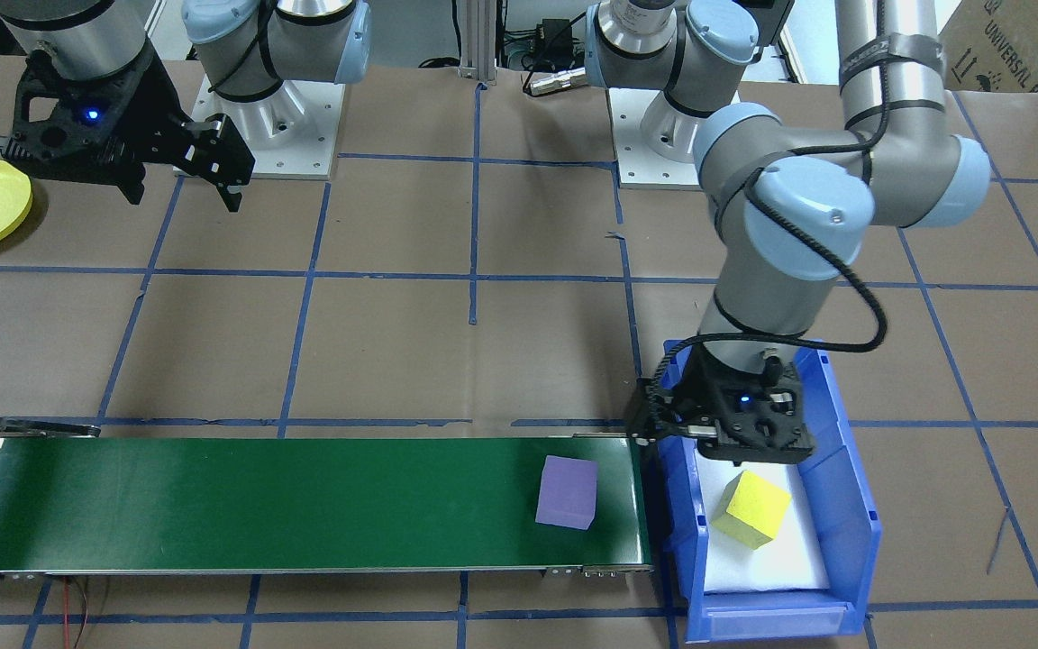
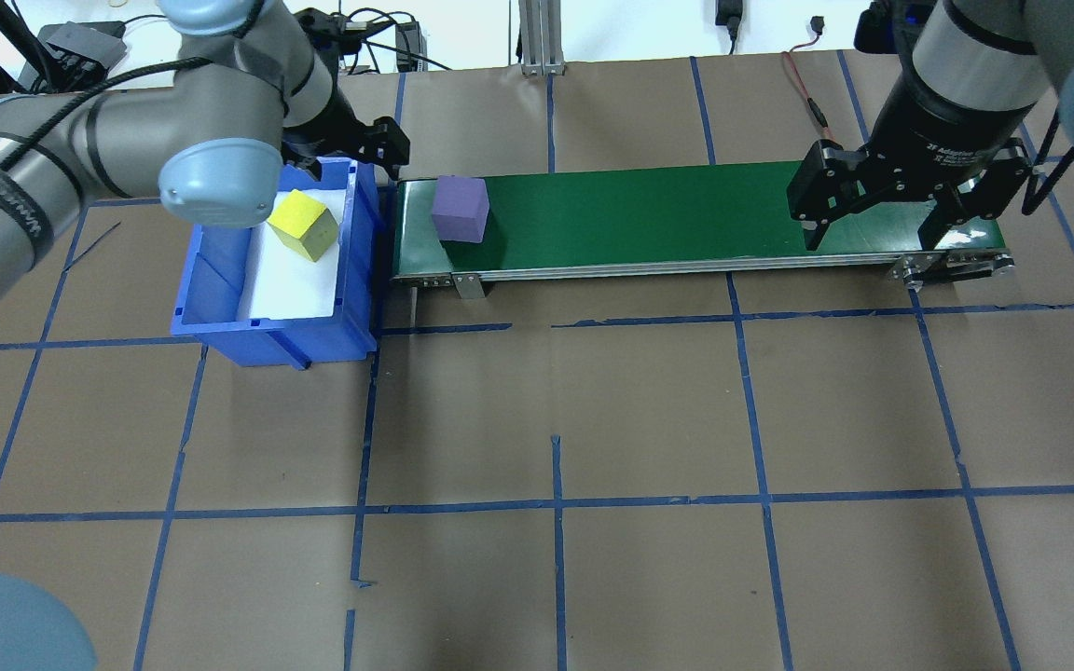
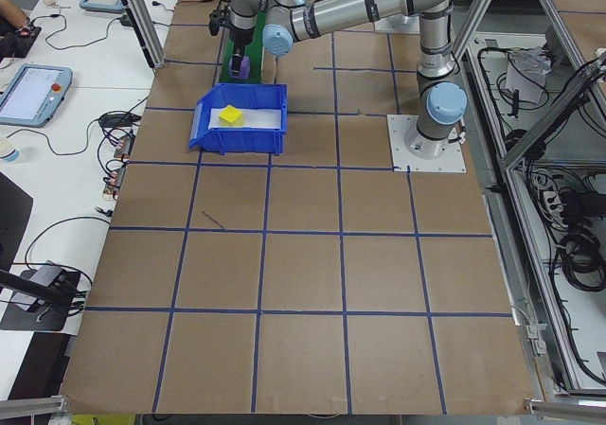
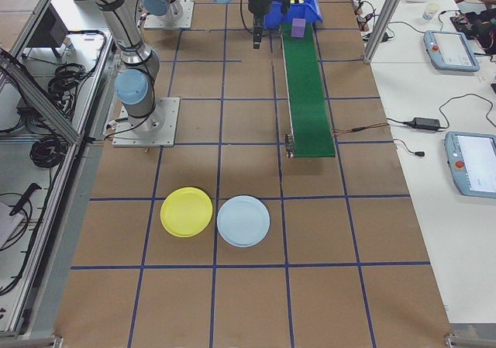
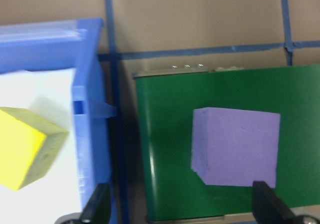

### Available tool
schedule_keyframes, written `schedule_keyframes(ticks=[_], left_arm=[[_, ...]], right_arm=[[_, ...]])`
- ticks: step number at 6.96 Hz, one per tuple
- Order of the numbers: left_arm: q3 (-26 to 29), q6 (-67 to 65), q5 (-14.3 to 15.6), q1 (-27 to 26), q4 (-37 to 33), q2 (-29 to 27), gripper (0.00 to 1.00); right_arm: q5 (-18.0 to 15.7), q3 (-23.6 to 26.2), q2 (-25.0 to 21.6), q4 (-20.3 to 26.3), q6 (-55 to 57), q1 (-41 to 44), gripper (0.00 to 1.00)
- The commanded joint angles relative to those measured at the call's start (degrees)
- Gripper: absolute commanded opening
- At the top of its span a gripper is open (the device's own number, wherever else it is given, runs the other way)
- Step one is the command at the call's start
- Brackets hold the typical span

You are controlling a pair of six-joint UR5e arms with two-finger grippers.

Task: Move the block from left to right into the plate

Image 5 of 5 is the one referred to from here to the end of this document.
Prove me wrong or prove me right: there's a purple foam block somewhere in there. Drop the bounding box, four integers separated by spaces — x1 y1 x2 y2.
191 107 281 188

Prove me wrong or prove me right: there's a yellow foam block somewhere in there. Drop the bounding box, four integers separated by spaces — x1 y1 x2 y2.
0 106 70 192

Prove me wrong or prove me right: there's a blue plastic storage bin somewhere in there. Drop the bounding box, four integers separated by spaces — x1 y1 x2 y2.
0 18 118 224

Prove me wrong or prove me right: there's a green conveyor belt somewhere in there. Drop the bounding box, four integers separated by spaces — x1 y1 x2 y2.
132 64 320 222

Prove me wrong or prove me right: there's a white foam pad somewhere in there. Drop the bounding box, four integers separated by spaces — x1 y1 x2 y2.
0 68 84 224

